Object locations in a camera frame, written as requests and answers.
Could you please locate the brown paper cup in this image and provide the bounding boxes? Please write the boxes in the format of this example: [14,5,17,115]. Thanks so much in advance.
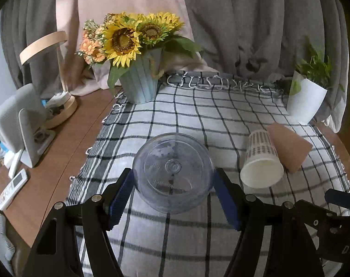
[268,122,313,174]

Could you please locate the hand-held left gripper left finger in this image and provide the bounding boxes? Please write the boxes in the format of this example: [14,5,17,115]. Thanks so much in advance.
[22,167,135,277]

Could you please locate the wooden ring desk lamp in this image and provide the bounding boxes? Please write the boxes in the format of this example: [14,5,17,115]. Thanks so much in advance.
[19,30,78,129]

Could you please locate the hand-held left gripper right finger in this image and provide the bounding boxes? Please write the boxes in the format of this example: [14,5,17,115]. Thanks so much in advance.
[213,167,326,277]

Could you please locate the artificial sunflower bouquet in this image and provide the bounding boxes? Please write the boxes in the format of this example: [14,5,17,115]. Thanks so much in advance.
[76,12,205,90]

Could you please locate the green leafy plant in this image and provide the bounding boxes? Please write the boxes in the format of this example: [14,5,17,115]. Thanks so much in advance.
[289,36,345,96]

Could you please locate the clear plastic cup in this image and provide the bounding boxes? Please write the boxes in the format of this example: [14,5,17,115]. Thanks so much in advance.
[133,133,216,214]

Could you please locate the light blue ribbed flowerpot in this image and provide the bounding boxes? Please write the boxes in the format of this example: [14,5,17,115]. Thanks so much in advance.
[117,48,164,105]

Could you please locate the white standing device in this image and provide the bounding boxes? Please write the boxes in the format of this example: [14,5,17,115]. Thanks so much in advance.
[0,83,56,168]

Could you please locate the grey curtain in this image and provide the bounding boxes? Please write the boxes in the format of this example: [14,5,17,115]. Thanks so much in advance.
[0,0,86,99]
[179,0,350,135]

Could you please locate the white slim stick device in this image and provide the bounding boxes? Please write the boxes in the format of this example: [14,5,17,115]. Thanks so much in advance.
[8,149,24,178]

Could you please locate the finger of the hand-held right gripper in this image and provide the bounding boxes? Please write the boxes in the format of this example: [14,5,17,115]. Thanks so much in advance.
[324,189,350,217]

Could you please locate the white remote control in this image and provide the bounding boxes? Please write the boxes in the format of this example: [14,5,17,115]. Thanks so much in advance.
[0,169,29,211]

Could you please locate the grey plaid tablecloth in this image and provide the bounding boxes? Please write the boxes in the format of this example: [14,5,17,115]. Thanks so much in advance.
[65,71,350,277]

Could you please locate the white plant pot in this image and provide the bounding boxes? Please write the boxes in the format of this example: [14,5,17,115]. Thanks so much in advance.
[286,70,328,124]

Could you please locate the white patterned paper cup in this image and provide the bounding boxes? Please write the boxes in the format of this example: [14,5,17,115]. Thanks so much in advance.
[240,130,284,188]

